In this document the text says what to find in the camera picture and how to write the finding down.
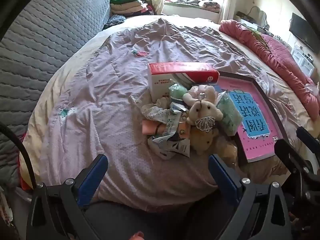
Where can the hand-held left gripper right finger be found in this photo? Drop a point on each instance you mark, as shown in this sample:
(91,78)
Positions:
(221,176)

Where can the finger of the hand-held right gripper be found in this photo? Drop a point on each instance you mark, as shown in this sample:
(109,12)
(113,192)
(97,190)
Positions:
(290,153)
(308,136)

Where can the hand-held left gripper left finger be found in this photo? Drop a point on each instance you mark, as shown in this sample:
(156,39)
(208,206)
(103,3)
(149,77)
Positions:
(93,177)

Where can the pink book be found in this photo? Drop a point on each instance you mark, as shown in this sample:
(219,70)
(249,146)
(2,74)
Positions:
(252,140)
(240,152)

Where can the beige teddy bear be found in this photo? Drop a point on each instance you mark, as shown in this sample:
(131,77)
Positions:
(203,110)

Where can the white bunny plush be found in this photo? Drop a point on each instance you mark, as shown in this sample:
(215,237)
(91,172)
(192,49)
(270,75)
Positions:
(200,91)

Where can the white floral cloth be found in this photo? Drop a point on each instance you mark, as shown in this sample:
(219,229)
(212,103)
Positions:
(152,110)

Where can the green ball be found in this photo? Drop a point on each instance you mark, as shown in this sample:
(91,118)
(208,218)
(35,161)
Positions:
(177,91)

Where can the beige fluffy plush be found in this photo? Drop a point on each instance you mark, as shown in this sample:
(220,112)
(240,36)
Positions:
(225,150)

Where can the beige bed sheet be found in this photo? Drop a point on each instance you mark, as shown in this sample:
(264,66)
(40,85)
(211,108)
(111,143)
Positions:
(282,105)

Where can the clear plastic bag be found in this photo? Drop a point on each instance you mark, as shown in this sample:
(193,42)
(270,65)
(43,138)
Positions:
(311,87)

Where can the crumpled printed plastic wrapper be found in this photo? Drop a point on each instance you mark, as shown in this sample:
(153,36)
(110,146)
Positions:
(172,140)

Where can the mint green tissue pack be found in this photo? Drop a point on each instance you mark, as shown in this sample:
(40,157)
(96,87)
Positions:
(228,115)

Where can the red cloth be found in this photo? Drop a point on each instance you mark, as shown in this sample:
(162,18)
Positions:
(25,185)

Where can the white cabinet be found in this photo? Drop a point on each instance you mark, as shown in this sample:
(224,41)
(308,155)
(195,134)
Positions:
(303,62)

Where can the pink cloth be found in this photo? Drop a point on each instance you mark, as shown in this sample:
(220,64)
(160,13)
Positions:
(150,128)

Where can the lilac printed duvet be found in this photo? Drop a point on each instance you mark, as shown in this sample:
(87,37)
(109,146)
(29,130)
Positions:
(100,92)

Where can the pink comforter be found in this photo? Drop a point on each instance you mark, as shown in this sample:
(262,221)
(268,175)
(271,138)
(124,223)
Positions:
(275,55)

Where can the black television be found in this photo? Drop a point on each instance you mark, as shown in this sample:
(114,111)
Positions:
(302,30)

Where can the red and white box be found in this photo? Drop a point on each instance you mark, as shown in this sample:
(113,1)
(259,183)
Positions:
(180,70)

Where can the olive green cloth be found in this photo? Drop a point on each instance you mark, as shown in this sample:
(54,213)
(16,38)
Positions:
(255,33)

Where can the white desk fan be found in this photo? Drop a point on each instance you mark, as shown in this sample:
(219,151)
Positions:
(258,15)

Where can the dark patterned pillow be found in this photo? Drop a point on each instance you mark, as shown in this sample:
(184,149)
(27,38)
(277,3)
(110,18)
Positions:
(113,21)

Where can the clothes on windowsill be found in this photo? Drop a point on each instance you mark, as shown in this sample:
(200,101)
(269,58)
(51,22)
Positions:
(207,5)

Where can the stack of folded clothes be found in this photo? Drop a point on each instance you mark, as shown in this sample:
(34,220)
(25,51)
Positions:
(127,3)

